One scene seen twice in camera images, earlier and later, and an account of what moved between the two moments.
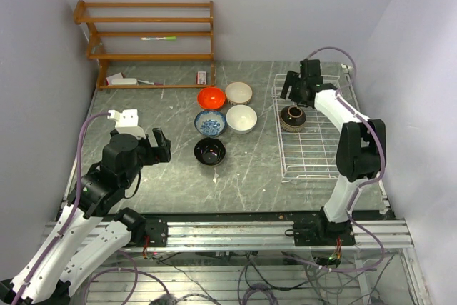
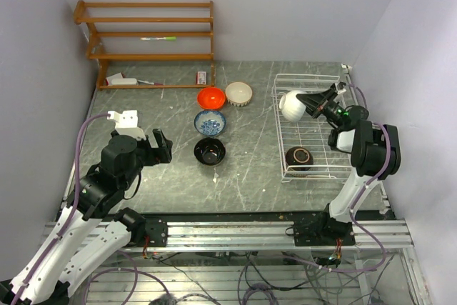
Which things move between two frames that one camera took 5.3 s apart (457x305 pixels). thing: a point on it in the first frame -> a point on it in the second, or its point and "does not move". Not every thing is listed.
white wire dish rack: [310, 153] does not move
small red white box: [201, 77] does not move
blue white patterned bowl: [210, 123] does not move
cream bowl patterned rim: [238, 93] does not move
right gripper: [293, 79] -> [313, 101]
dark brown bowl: [293, 118] -> [298, 156]
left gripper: [156, 153] does not move
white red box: [118, 79] does not move
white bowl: [241, 118] -> [293, 109]
